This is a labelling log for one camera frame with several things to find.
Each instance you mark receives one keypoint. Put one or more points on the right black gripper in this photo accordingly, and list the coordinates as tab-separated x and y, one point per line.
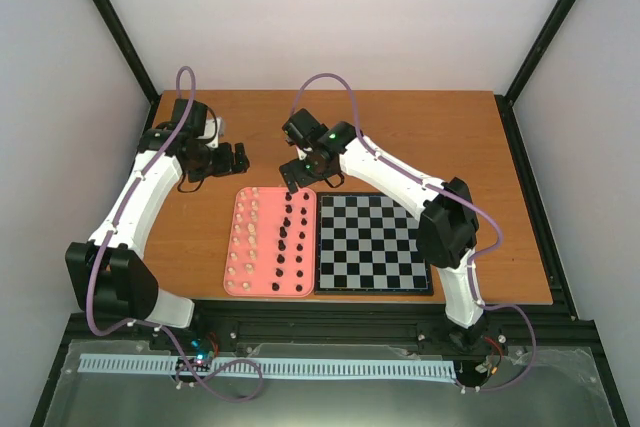
301	177

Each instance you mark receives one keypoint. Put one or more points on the pink plastic tray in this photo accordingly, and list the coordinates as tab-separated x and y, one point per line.
271	214

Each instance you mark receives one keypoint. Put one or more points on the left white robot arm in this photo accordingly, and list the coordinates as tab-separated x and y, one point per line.
107	272

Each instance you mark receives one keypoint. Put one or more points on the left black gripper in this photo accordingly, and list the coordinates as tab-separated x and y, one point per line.
224	170

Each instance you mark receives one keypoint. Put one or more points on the black white chessboard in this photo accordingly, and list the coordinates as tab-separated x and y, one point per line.
366	245

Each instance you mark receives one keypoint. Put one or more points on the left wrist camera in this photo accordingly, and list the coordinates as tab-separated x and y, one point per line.
214	130

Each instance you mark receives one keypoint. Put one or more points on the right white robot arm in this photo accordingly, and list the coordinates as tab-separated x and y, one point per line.
447	224

